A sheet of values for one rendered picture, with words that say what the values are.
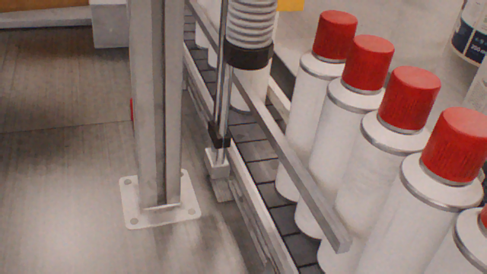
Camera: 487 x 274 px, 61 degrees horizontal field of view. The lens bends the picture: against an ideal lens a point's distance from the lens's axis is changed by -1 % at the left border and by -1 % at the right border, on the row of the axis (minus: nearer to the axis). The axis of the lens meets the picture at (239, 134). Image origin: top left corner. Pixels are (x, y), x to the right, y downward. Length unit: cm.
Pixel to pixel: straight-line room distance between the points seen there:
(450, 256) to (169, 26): 27
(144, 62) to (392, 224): 25
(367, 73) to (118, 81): 51
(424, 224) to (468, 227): 3
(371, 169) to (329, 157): 6
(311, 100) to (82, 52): 56
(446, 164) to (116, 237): 35
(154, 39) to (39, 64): 47
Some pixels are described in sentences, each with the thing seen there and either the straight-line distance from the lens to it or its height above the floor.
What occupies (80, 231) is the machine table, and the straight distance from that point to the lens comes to 51.
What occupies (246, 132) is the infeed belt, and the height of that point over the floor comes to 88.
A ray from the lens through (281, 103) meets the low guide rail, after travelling 56.
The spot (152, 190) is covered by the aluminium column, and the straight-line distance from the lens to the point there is 49.
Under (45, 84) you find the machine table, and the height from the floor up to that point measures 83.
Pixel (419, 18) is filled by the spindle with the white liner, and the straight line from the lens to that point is 67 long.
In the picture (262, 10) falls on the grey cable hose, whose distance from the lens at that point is 27.
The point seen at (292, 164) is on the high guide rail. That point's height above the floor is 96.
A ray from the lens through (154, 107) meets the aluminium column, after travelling 42.
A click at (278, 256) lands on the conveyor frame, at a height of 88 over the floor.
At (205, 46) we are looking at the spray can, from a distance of 75.
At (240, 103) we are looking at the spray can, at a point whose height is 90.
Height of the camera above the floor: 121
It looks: 37 degrees down
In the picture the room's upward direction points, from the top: 7 degrees clockwise
